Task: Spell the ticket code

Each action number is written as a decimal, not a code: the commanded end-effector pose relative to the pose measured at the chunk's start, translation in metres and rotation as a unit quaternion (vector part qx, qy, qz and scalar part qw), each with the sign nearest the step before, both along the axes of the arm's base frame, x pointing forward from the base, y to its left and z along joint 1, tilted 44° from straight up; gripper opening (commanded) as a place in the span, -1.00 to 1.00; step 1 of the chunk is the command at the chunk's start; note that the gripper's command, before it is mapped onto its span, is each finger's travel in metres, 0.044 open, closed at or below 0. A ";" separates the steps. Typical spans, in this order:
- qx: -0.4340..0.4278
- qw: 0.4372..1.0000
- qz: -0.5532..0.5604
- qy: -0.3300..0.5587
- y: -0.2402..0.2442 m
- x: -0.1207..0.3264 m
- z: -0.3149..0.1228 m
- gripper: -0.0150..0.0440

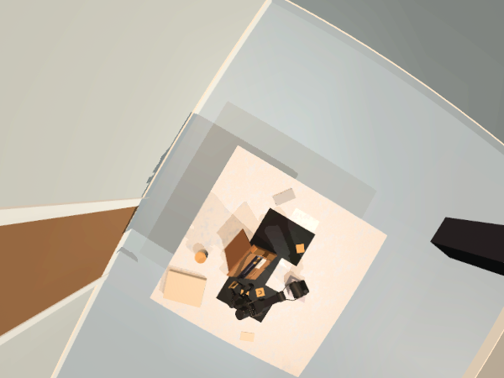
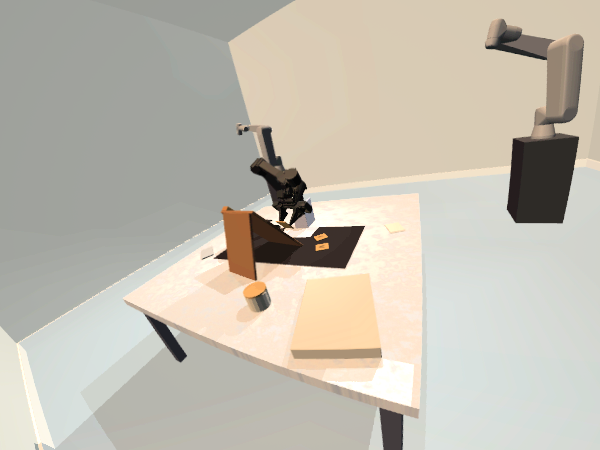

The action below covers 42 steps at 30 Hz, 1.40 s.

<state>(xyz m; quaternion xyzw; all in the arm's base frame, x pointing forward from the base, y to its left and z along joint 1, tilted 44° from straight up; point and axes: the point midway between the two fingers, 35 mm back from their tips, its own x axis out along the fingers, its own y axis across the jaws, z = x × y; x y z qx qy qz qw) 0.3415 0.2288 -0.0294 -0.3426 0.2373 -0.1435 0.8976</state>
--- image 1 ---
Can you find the white paper ticket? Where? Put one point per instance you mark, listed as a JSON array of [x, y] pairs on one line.
[[260, 264]]

